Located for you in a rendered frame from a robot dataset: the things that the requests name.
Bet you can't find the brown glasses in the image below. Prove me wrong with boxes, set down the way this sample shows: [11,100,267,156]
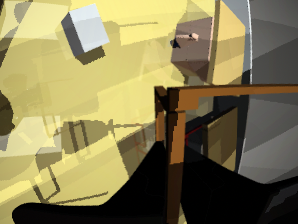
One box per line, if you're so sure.
[154,83,298,224]

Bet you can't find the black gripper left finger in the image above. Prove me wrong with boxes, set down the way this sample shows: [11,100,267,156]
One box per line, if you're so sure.
[12,141,166,224]

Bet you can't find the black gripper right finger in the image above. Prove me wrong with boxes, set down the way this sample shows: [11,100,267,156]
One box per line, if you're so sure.
[181,145,298,224]

